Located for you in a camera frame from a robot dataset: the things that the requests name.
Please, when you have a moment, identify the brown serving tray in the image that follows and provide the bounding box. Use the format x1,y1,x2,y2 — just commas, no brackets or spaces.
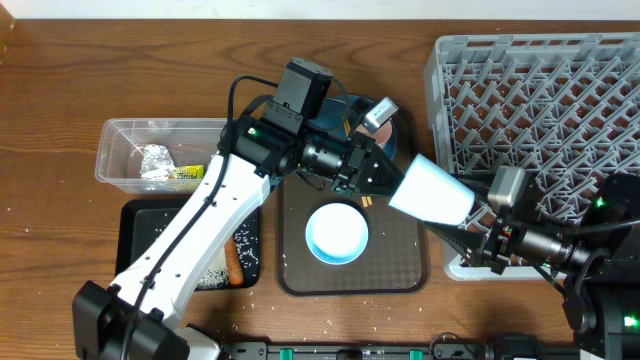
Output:
276,104,431,297

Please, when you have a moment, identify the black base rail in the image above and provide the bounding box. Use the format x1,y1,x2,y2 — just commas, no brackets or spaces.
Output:
218,332,581,360

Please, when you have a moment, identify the dark blue plate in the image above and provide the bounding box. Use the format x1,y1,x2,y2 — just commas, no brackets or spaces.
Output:
307,94,399,161

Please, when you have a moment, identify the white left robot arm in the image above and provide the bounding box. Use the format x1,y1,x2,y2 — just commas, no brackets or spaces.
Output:
72,57,403,359

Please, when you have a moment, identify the light blue cup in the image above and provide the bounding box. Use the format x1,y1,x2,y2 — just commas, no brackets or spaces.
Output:
389,155,475,225

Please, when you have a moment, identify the pink cup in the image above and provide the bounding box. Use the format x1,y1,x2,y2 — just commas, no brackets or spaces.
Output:
356,121,394,148

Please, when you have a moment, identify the silver yellow snack wrapper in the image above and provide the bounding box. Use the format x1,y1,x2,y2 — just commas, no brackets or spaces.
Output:
140,144,205,192

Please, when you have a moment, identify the grey dishwasher rack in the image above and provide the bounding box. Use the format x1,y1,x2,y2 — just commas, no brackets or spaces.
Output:
423,32,640,282

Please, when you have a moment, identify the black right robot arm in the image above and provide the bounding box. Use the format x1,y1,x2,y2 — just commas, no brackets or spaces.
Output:
426,167,639,359

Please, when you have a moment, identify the orange carrot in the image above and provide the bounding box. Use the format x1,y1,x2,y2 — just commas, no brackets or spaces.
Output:
224,237,244,288

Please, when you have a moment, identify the spilled rice pile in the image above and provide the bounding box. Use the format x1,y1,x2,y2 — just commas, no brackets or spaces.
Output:
196,217,260,291

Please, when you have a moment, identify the black waste tray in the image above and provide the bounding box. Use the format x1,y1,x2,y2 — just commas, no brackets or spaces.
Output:
115,196,260,275

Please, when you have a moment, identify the clear plastic waste bin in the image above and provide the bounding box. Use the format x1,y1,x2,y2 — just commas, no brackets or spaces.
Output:
95,118,226,194

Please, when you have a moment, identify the light blue rice bowl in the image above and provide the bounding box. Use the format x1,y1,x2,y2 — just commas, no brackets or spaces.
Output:
304,202,369,266

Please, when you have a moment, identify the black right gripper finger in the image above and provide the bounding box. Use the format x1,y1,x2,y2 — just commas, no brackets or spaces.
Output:
424,222,484,265
457,174,495,200

